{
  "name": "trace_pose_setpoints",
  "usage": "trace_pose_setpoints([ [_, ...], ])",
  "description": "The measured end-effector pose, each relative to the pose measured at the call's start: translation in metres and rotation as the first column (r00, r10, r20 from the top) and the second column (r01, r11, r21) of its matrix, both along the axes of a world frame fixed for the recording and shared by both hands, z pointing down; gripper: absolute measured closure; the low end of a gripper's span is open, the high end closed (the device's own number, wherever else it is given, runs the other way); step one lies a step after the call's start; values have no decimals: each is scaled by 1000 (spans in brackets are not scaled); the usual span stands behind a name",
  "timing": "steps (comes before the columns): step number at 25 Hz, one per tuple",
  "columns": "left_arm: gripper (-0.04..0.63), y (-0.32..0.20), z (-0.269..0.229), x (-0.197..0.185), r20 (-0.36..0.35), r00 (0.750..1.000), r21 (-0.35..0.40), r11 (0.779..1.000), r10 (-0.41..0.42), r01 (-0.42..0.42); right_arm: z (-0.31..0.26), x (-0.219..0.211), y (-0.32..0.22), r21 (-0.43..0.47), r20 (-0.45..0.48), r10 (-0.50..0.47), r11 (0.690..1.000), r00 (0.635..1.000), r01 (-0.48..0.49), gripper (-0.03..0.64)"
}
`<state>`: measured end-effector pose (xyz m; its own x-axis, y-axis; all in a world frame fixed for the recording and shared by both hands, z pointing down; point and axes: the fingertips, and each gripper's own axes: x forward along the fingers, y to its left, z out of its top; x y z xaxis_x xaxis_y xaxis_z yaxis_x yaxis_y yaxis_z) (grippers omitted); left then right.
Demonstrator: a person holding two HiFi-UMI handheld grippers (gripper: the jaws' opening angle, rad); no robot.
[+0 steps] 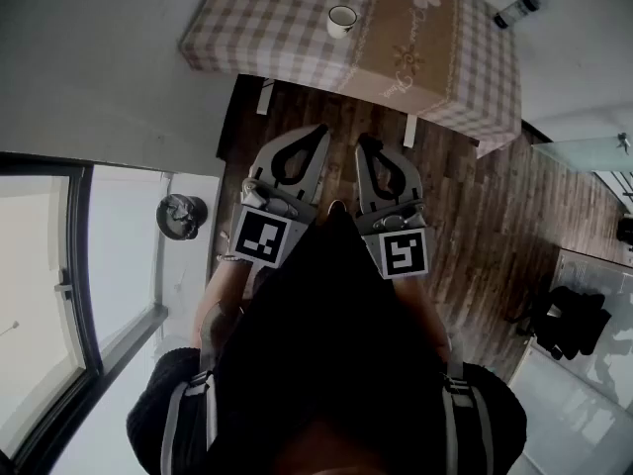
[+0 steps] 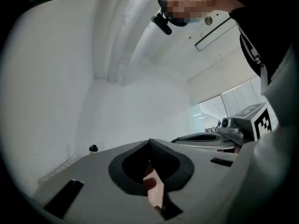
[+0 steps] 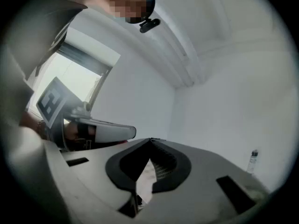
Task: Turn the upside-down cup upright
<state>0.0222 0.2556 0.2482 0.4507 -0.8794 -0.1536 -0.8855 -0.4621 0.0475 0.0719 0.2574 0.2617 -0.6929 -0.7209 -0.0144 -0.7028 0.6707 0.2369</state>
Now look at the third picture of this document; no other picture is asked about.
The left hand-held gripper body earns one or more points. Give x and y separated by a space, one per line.
50 101

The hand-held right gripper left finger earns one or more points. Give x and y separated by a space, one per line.
93 171

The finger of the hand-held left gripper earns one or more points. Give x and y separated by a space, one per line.
114 133

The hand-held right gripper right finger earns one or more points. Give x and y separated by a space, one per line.
198 199

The person's left forearm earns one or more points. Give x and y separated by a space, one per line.
28 120

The person's left hand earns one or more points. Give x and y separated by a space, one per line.
72 132

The window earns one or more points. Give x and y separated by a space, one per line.
70 78

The dark bottle lying down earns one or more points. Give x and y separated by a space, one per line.
252 162

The person's black top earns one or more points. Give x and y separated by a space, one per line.
46 20

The black head camera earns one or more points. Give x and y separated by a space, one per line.
149 25

